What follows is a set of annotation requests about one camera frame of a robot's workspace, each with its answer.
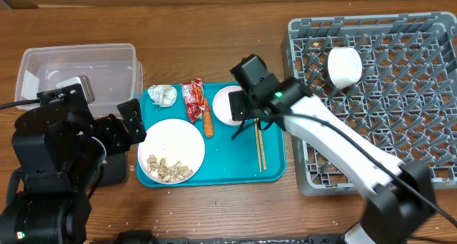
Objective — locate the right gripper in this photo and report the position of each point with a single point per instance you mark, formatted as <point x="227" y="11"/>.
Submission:
<point x="243" y="103"/>

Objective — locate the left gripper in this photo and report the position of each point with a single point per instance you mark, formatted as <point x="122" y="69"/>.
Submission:
<point x="131" y="119"/>

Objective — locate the wooden chopstick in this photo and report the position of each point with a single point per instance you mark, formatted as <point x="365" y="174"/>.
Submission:
<point x="261" y="145"/>
<point x="258" y="145"/>

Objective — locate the pink white bowl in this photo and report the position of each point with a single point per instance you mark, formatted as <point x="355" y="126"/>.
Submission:
<point x="221" y="106"/>

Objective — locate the white saucer bowl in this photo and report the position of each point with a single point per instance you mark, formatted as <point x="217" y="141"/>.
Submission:
<point x="344" y="66"/>

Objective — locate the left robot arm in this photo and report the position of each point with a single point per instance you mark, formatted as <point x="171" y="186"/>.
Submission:
<point x="61" y="148"/>

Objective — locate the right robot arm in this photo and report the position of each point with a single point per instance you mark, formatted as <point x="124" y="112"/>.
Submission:
<point x="399" y="196"/>

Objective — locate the grey dishwasher rack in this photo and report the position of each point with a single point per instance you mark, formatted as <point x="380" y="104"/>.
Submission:
<point x="405" y="101"/>

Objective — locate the teal serving tray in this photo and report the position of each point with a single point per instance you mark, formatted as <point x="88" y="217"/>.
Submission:
<point x="226" y="161"/>

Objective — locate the orange carrot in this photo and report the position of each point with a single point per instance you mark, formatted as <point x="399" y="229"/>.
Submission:
<point x="208" y="123"/>

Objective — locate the clear plastic bin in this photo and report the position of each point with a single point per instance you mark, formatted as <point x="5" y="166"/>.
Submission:
<point x="113" y="70"/>

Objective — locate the crumpled white napkin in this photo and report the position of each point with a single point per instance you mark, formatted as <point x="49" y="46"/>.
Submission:
<point x="163" y="95"/>

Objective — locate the white plate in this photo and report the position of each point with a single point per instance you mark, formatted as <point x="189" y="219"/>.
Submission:
<point x="176" y="140"/>

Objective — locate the red snack wrapper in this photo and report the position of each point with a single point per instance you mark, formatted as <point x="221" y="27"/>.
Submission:
<point x="193" y="95"/>

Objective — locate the black tray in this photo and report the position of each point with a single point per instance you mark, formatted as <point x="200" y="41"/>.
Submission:
<point x="115" y="170"/>

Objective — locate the peanut food scraps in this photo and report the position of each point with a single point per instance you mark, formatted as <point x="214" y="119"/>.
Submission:
<point x="168" y="173"/>

